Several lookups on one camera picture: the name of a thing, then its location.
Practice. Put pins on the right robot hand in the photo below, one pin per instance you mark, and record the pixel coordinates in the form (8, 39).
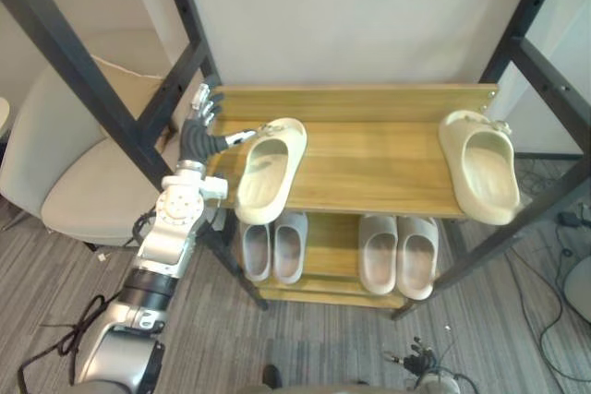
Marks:
(415, 357)

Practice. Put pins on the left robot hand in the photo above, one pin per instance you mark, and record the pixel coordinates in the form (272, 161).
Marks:
(198, 141)

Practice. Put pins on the cream foam slipper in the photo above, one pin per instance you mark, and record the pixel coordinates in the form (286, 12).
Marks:
(485, 168)
(270, 168)

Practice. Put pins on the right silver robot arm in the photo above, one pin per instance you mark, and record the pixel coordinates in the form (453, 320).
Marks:
(438, 382)

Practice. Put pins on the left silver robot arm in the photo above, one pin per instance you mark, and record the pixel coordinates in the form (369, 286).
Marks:
(173, 223)

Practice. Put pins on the narrow wooden rack shelf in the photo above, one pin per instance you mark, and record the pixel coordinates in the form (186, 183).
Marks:
(332, 246)

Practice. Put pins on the wide wooden rack shelf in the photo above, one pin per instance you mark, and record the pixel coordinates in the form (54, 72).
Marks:
(369, 163)

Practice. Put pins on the beige foam slipper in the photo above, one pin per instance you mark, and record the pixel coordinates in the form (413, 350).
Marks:
(418, 260)
(378, 255)

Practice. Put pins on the grey foam slipper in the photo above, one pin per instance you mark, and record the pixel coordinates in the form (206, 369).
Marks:
(290, 251)
(256, 253)

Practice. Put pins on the beige upholstered chair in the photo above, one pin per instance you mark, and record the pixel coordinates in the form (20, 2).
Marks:
(60, 172)

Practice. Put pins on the white round base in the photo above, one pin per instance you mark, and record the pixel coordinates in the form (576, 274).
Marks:
(580, 290)

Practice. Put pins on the white round table edge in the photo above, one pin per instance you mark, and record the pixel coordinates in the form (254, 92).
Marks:
(3, 117)

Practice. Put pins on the black power adapter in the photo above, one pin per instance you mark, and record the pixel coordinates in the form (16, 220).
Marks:
(570, 219)

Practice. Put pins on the black metal rack frame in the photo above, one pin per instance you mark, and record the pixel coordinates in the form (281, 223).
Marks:
(69, 52)

